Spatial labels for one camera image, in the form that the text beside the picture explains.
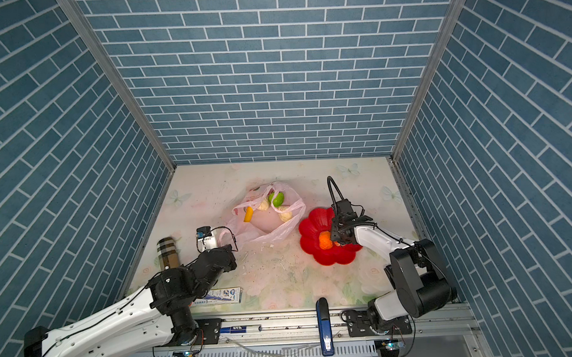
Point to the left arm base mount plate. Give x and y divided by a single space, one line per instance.
210 330

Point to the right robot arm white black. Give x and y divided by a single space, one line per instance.
414 268

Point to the yellow banana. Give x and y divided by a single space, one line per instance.
249 213

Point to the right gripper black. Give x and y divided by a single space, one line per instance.
334 227

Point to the blue black stapler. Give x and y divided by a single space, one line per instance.
324 327

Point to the beige pear fruit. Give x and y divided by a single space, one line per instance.
285 216

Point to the green fruit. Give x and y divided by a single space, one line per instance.
276 198

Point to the plaid brown cylinder case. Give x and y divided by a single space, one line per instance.
168 256

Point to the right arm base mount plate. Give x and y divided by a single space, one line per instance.
359 324

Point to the aluminium front rail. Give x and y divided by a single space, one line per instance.
300 327

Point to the pink plastic fruit bag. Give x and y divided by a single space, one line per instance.
266 226

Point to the green circuit board right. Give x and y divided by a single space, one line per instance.
389 345

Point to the orange fruit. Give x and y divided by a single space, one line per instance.
325 242

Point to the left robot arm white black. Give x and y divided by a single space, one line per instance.
158 314

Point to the toothpaste box white blue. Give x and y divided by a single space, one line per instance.
221 296

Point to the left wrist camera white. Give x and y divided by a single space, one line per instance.
205 240

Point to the red flower-shaped plate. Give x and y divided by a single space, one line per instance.
315 231

